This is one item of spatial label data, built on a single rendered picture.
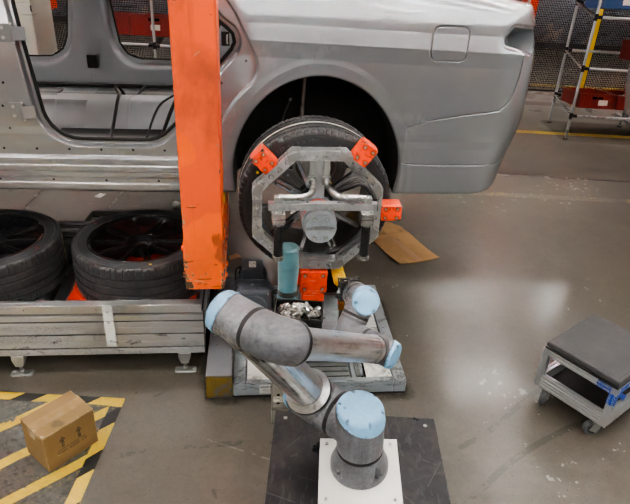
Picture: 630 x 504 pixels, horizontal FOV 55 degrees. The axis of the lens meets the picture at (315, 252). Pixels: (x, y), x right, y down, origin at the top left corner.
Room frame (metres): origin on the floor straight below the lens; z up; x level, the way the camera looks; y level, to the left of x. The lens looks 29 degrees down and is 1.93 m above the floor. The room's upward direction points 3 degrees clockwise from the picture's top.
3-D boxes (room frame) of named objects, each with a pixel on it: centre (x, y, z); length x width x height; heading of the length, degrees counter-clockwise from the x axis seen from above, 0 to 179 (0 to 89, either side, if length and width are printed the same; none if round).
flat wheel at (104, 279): (2.64, 0.87, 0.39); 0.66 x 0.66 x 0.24
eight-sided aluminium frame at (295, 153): (2.32, 0.00, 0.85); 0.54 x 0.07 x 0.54; 97
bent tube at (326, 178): (2.21, -0.11, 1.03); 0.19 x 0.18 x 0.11; 7
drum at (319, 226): (2.25, -0.01, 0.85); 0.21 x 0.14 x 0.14; 7
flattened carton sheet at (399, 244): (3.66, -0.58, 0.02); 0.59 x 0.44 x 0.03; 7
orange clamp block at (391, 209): (2.36, -0.31, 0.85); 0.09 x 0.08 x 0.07; 97
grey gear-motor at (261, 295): (2.55, 0.30, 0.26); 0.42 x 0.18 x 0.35; 7
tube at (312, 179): (2.19, 0.09, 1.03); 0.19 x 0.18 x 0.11; 7
